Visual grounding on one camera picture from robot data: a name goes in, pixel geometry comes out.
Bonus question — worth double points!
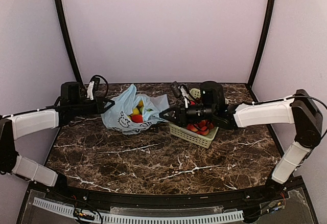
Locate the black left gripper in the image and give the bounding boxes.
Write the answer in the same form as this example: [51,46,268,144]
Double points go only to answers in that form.
[71,96,114,117]

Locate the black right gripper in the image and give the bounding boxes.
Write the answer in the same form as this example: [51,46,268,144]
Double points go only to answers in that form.
[159,100,216,127]

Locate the light blue printed plastic bag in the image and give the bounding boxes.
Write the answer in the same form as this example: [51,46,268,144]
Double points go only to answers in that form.
[101,84,169,135]

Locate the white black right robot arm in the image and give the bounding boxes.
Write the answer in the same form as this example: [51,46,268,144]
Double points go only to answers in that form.
[159,82,326,200]

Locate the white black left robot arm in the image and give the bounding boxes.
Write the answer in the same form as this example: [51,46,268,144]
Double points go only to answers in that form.
[1,97,115,201]

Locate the fruits inside the bag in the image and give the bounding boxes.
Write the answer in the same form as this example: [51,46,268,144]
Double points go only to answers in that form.
[127,100,154,123]

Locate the pale green perforated basket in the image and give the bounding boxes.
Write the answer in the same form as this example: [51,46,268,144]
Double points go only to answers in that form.
[169,88,219,149]

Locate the bunch of small peaches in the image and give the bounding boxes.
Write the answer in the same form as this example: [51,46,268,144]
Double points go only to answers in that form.
[186,120,214,136]

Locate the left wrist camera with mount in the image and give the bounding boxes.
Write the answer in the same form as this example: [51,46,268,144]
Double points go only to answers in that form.
[86,74,109,100]

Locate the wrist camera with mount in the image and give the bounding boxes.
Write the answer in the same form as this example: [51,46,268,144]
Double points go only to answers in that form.
[86,74,109,100]
[170,81,195,108]

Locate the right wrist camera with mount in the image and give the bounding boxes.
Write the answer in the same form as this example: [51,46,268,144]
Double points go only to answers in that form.
[170,81,195,108]

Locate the white slotted cable duct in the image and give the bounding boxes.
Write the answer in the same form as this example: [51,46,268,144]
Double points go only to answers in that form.
[33,197,244,223]

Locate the black left corner frame post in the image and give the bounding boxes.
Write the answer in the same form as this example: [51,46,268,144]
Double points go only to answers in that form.
[54,0,83,83]

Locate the black corner frame post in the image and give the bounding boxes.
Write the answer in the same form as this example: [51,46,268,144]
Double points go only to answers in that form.
[54,0,83,83]
[247,0,275,89]

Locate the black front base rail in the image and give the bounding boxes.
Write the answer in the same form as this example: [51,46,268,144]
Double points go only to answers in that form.
[17,176,318,223]

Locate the black right corner frame post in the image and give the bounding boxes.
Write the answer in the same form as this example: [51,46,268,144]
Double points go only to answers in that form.
[247,0,275,89]

